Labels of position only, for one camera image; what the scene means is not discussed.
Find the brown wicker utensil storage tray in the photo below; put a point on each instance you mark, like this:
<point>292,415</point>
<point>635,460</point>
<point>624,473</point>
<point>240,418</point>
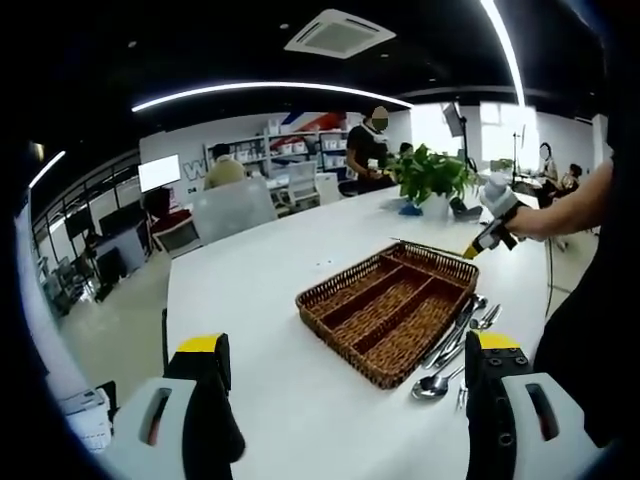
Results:
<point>390,315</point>

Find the grey and black object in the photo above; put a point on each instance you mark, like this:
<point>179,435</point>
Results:
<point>465,207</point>

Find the small blue object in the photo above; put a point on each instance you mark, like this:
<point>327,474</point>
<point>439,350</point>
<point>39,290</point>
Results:
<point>410,209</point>

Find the monitor on black stand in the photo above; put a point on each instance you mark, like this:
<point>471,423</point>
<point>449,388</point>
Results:
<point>455,117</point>

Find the person's dark clothing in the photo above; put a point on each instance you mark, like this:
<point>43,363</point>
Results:
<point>590,325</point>

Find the white mesh chair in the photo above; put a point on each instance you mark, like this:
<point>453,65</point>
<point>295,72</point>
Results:
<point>301,182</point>

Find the bright white screen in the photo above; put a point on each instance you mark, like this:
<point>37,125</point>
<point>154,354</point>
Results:
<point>159,172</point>

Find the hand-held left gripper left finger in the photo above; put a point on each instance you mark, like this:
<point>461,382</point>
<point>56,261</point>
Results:
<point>165,425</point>

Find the white storage shelving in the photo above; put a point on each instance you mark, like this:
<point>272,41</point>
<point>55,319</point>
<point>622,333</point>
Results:
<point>290,145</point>

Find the ceiling air conditioner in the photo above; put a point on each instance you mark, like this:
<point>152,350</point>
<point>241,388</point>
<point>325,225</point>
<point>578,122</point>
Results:
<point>340,32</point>

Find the ceiling light strip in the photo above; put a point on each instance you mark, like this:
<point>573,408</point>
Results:
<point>47,169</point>
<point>270,89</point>
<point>505,45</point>

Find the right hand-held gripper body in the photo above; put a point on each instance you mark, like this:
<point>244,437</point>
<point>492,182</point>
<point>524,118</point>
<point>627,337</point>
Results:
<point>500,197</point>

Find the silver laptop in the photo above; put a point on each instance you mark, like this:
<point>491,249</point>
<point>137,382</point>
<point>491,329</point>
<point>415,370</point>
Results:
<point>85,415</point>

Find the large white office chair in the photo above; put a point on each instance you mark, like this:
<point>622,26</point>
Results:
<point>232,210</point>

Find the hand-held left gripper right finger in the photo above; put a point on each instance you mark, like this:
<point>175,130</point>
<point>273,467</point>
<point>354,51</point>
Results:
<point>520,415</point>

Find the person's right hand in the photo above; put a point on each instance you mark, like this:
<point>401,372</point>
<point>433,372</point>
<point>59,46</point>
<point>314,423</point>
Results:
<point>524,224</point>

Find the green plant in white pot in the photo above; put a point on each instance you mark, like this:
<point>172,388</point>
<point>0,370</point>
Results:
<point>432,175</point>

